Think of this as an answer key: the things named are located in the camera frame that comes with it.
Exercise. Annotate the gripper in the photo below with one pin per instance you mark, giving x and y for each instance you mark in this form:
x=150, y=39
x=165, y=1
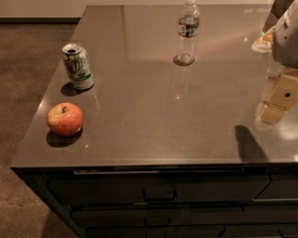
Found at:
x=292, y=42

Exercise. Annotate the clear plastic water bottle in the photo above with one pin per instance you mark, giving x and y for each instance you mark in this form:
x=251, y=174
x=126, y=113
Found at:
x=188, y=29

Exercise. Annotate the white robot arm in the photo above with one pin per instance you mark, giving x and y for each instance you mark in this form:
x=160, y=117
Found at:
x=285, y=43

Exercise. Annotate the green 7up soda can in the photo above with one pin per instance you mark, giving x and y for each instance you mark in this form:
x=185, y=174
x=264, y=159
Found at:
x=77, y=64

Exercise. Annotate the snack bag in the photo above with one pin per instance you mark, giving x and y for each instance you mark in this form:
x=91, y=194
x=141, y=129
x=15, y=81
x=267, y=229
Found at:
x=265, y=42

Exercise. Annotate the dark cabinet with drawers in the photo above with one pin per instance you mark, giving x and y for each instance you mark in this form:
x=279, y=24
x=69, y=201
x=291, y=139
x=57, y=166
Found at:
x=166, y=203

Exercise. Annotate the dark box in corner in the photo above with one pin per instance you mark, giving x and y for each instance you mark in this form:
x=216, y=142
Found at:
x=278, y=8

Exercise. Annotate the red apple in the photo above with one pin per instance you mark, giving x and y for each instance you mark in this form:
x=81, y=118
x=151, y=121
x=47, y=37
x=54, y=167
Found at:
x=65, y=119

